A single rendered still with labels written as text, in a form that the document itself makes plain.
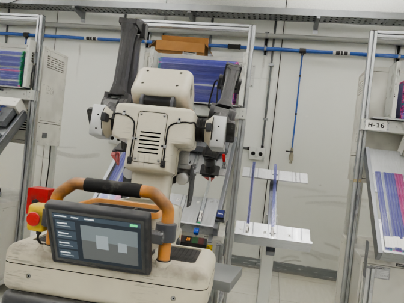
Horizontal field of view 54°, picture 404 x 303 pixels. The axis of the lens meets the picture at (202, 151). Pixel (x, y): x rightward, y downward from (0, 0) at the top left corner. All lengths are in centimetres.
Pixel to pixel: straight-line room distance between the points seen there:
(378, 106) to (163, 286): 197
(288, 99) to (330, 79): 43
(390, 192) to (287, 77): 200
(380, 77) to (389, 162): 55
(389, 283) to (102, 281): 171
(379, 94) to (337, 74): 138
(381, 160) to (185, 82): 139
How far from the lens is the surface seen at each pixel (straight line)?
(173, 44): 294
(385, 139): 267
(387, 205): 223
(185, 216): 206
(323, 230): 399
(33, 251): 114
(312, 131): 393
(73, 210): 98
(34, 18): 309
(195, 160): 234
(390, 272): 241
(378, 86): 269
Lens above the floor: 111
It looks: 1 degrees down
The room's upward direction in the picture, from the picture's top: 6 degrees clockwise
